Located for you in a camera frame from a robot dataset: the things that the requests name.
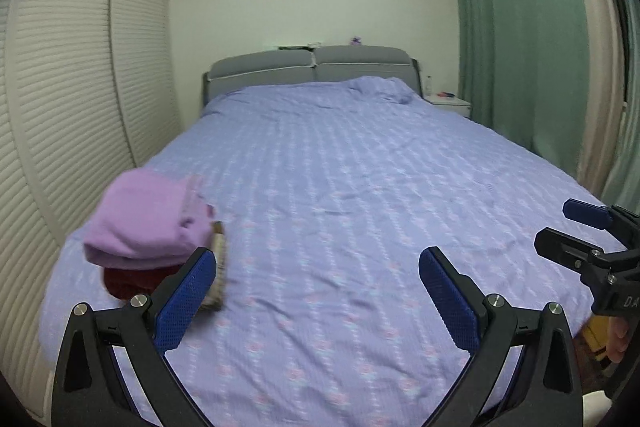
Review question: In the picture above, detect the purple green-striped sweater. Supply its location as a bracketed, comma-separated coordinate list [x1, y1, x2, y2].
[84, 168, 215, 270]

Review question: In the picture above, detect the person's right hand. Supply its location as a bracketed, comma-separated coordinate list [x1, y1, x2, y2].
[606, 317, 630, 364]

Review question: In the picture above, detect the beige curtain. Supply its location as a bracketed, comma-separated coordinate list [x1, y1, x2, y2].
[577, 0, 624, 196]

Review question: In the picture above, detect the red folded garment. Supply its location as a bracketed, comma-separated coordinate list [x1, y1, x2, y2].
[102, 260, 184, 301]

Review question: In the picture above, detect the brown striped folded garment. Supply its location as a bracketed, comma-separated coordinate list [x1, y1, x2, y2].
[200, 221, 228, 311]

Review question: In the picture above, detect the white nightstand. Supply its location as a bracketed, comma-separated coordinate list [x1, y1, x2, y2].
[424, 92, 472, 118]

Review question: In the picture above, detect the green curtain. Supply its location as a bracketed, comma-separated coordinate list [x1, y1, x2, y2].
[458, 0, 589, 176]

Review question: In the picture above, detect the clear bottle on nightstand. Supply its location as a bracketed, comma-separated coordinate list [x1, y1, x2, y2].
[424, 75, 433, 96]

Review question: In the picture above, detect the blue floral bedspread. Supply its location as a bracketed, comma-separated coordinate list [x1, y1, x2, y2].
[39, 77, 616, 426]

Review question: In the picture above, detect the grey padded headboard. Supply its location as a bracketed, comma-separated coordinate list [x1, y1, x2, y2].
[201, 46, 424, 105]

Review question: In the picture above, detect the white louvered wardrobe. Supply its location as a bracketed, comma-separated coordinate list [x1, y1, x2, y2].
[1, 0, 180, 421]

